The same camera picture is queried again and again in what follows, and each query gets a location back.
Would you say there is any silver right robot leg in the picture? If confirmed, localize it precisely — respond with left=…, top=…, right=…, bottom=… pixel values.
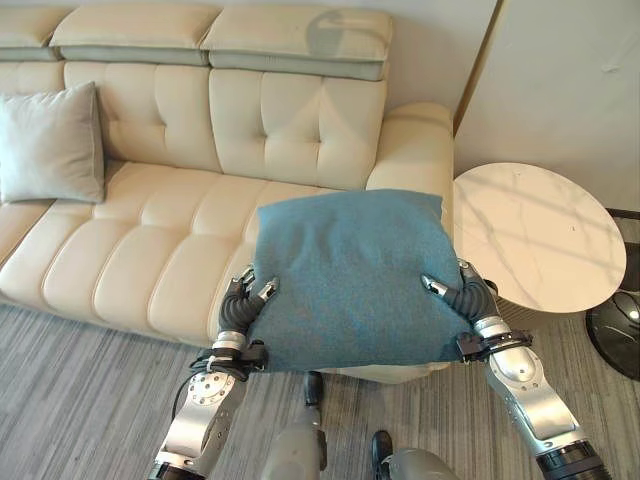
left=383, top=447, right=457, bottom=480

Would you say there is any round white marble side table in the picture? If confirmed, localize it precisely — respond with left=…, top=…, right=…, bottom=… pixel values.
left=452, top=162, right=628, bottom=314

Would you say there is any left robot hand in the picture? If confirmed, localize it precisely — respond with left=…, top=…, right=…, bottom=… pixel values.
left=217, top=264, right=282, bottom=343

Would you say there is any dark right robot foot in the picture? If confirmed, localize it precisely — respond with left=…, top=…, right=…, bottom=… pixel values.
left=370, top=430, right=394, bottom=480

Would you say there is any teal blue cushion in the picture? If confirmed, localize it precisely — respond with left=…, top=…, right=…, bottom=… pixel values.
left=248, top=187, right=477, bottom=375

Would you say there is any cream leather sofa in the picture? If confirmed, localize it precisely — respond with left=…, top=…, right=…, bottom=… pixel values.
left=0, top=3, right=455, bottom=385

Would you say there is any silver left robot leg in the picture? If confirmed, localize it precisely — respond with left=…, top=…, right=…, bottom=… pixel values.
left=266, top=405, right=329, bottom=480

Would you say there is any black round table base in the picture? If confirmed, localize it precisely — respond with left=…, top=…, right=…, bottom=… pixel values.
left=585, top=290, right=640, bottom=382

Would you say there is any dark robot foot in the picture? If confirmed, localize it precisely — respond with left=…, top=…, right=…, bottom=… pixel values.
left=304, top=371, right=325, bottom=408
left=370, top=430, right=394, bottom=480

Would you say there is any dark left robot foot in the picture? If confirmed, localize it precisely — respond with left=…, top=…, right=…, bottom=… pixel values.
left=304, top=371, right=325, bottom=408

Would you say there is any light grey cushion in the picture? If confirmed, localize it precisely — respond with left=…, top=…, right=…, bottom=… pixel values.
left=0, top=81, right=107, bottom=204

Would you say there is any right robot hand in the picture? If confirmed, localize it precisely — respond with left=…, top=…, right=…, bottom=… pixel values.
left=420, top=257, right=505, bottom=337

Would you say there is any silver robot leg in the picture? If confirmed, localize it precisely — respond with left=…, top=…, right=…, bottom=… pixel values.
left=266, top=405, right=329, bottom=480
left=383, top=447, right=457, bottom=480

